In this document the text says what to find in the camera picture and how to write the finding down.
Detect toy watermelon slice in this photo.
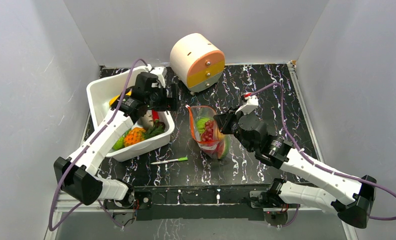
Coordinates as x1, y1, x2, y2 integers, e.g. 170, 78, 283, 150
216, 136, 231, 159

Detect yellow toy banana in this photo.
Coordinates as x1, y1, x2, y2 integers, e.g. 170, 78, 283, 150
109, 91, 131, 108

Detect white plastic bin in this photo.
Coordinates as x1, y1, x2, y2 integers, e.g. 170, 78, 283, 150
87, 66, 175, 162

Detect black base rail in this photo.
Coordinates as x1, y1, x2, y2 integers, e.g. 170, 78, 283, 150
135, 184, 270, 221

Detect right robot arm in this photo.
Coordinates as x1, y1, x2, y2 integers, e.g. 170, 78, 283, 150
214, 110, 377, 229

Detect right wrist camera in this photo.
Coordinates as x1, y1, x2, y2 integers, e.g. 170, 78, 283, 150
235, 93, 259, 115

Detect round mini drawer cabinet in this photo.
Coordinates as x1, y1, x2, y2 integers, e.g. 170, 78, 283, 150
170, 33, 225, 94

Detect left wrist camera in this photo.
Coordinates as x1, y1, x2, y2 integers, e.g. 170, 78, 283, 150
146, 64, 167, 88

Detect grey toy fish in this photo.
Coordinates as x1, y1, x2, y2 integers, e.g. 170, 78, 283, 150
140, 110, 154, 130

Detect toy pineapple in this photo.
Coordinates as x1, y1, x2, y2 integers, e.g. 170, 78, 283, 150
123, 123, 165, 147

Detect purple toy grapes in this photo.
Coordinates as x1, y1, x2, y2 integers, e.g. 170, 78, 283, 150
201, 120, 214, 142

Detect red toy chili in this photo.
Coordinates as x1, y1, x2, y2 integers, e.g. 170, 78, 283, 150
152, 110, 160, 123

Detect clear zip top bag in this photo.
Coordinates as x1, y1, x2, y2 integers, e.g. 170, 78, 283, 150
186, 105, 230, 160

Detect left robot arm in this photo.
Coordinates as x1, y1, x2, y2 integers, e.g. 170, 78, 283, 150
54, 71, 178, 208

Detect green toy cabbage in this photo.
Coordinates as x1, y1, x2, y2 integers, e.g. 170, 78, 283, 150
196, 117, 210, 134

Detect green toy lime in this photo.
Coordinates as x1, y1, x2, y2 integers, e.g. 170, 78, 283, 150
112, 136, 125, 151

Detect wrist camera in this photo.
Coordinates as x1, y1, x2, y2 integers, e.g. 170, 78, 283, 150
146, 64, 167, 88
235, 93, 259, 115

